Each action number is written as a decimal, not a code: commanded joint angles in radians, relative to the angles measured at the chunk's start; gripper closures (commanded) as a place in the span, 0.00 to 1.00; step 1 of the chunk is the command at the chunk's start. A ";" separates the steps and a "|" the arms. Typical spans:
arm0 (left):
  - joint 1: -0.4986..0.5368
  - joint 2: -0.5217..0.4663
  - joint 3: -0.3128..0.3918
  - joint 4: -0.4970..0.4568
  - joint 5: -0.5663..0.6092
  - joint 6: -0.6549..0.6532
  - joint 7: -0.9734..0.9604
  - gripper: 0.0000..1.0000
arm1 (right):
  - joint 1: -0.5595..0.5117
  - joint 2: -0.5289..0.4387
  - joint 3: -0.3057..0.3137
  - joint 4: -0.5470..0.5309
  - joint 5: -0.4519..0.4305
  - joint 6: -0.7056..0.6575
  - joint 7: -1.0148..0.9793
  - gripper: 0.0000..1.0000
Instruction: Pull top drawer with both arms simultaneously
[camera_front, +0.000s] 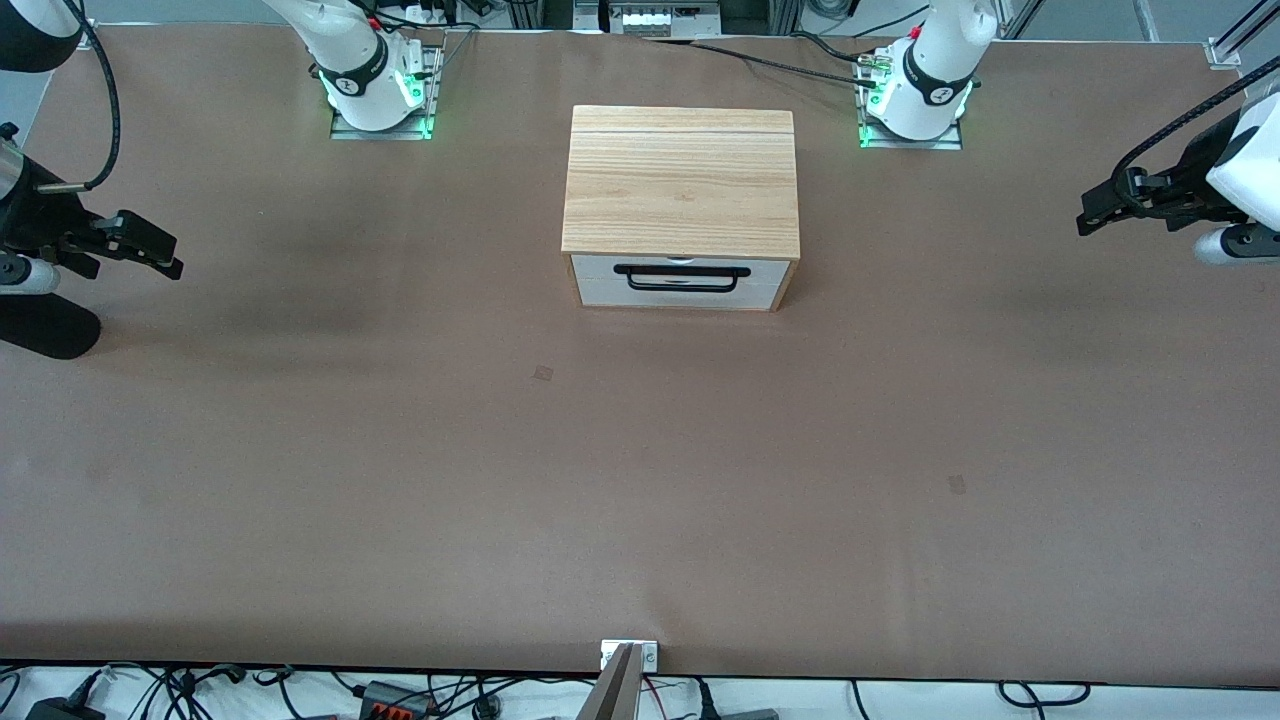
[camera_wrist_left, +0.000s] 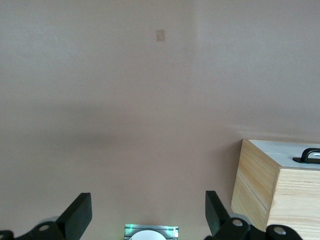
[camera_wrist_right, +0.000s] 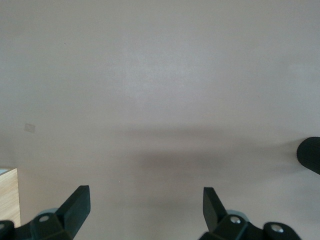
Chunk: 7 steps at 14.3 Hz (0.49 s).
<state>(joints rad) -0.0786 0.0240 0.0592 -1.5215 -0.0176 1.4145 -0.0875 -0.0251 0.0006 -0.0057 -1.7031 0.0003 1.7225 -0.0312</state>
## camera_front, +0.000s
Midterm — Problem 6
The white drawer with black handle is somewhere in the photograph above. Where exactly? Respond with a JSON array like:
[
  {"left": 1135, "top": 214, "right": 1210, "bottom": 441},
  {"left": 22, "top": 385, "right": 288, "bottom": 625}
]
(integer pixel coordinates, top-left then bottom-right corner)
[{"left": 570, "top": 254, "right": 793, "bottom": 294}]

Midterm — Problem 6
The wooden drawer cabinet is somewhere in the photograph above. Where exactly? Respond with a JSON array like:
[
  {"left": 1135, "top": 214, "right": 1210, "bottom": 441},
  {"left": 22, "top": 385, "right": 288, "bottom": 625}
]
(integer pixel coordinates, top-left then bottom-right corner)
[{"left": 561, "top": 105, "right": 801, "bottom": 312}]

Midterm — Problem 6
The white plain drawer front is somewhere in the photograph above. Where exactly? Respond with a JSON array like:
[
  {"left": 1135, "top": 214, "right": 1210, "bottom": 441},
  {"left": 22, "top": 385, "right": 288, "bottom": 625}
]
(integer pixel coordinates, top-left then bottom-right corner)
[{"left": 572, "top": 279, "right": 788, "bottom": 310}]

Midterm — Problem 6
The black rounded pole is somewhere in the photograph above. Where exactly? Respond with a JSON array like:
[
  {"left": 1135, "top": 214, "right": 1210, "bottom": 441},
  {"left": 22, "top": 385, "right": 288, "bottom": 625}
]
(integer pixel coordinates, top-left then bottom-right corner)
[{"left": 0, "top": 293, "right": 102, "bottom": 361}]

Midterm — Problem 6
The white power strip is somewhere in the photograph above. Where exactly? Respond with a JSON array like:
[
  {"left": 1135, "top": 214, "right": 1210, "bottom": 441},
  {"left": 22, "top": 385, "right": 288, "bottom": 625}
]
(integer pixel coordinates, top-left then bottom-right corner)
[{"left": 610, "top": 3, "right": 721, "bottom": 39}]

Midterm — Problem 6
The black orange connector block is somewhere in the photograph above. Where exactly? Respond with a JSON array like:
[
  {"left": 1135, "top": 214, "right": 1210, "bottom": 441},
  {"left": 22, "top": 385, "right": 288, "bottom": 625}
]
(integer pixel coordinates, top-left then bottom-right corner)
[{"left": 360, "top": 680, "right": 437, "bottom": 720}]

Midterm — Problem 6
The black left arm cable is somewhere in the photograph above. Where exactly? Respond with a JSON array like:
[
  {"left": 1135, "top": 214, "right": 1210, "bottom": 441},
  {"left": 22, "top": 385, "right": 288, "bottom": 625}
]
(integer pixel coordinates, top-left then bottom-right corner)
[{"left": 1110, "top": 65, "right": 1280, "bottom": 201}]

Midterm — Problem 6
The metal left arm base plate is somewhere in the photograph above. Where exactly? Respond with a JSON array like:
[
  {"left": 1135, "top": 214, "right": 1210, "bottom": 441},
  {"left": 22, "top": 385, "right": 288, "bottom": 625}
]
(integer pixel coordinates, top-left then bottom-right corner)
[{"left": 857, "top": 50, "right": 966, "bottom": 151}]

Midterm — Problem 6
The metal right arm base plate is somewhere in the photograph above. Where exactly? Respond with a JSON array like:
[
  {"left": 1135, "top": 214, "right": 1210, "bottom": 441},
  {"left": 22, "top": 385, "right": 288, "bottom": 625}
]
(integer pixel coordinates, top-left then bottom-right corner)
[{"left": 330, "top": 45, "right": 443, "bottom": 141}]

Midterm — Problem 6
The long black table cable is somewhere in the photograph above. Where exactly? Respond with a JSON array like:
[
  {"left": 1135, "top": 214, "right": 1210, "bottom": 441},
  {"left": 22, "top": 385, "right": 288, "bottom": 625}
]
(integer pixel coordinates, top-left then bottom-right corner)
[{"left": 645, "top": 37, "right": 881, "bottom": 89}]

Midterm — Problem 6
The black looped floor cable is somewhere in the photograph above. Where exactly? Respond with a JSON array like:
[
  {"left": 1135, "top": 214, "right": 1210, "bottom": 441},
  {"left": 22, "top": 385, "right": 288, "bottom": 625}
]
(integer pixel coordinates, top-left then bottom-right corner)
[{"left": 998, "top": 681, "right": 1092, "bottom": 707}]

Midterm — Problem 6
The aluminium camera mount beam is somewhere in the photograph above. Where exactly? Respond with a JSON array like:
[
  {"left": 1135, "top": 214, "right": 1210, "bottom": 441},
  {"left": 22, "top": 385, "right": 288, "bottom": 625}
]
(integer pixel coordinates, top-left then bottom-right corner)
[{"left": 575, "top": 643, "right": 642, "bottom": 720}]

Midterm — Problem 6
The silver table edge bracket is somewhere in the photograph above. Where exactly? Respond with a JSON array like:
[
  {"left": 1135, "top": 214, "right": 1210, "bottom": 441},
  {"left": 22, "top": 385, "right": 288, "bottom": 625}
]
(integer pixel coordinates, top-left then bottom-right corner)
[{"left": 600, "top": 640, "right": 659, "bottom": 673}]

